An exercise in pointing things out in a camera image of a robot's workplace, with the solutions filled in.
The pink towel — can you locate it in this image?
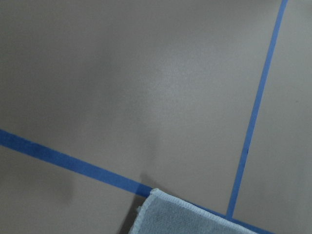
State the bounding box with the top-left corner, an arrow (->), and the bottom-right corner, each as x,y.
129,189 -> 254,234

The brown paper table cover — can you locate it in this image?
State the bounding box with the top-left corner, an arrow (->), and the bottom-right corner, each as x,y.
0,0 -> 312,234

